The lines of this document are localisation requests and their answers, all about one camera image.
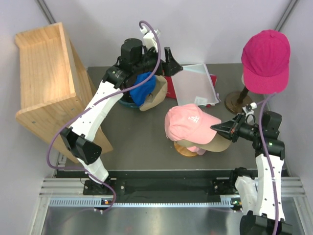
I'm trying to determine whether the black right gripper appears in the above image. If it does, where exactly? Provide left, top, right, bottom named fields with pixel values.
left=211, top=113, right=263, bottom=142

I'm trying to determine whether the beige baseball cap with logo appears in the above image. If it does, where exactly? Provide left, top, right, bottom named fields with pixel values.
left=177, top=134, right=232, bottom=152

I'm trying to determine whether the tan baseball cap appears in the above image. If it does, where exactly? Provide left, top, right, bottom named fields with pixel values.
left=139, top=76, right=168, bottom=112

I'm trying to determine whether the light pink baseball cap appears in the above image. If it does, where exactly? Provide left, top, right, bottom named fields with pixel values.
left=187, top=146, right=206, bottom=156

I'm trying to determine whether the salmon pink baseball cap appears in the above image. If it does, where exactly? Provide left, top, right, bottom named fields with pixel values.
left=164, top=104, right=222, bottom=144

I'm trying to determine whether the blue baseball cap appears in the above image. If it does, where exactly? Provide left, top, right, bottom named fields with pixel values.
left=130, top=72, right=156, bottom=106

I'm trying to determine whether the magenta baseball cap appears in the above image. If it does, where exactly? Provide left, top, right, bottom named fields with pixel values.
left=241, top=30, right=291, bottom=94

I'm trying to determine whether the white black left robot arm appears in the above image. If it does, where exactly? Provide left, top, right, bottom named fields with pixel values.
left=60, top=38, right=183, bottom=194

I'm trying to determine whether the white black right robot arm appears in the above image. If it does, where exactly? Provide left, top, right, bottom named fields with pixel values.
left=211, top=111, right=292, bottom=235

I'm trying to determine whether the red booklet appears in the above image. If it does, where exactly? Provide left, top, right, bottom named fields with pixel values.
left=165, top=74, right=217, bottom=99

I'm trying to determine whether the translucent zip document pouch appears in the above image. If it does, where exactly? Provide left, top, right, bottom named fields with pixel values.
left=172, top=64, right=220, bottom=106

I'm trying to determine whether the cream mannequin head stand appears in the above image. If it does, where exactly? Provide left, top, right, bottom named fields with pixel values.
left=224, top=75, right=252, bottom=114

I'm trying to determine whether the round wooden hat stand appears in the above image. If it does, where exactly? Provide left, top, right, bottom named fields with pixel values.
left=174, top=142, right=198, bottom=157

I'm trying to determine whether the teal plastic container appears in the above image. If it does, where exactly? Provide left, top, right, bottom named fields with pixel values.
left=118, top=99, right=139, bottom=109

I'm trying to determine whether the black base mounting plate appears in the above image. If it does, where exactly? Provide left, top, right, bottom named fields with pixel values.
left=84, top=167, right=255, bottom=197

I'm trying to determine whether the wooden shelf box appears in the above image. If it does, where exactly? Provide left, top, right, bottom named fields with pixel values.
left=14, top=22, right=114, bottom=164

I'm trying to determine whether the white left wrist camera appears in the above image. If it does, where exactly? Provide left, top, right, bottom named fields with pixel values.
left=140, top=26, right=158, bottom=52

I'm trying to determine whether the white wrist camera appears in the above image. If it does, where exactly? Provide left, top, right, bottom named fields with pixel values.
left=242, top=102, right=257, bottom=116
left=140, top=26, right=158, bottom=52

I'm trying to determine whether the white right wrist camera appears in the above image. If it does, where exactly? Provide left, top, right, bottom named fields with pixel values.
left=242, top=102, right=257, bottom=116

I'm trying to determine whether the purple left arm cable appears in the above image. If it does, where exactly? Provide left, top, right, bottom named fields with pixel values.
left=46, top=20, right=162, bottom=213

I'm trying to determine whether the grey slotted cable duct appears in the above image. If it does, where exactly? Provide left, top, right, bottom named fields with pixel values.
left=48, top=197, right=247, bottom=208

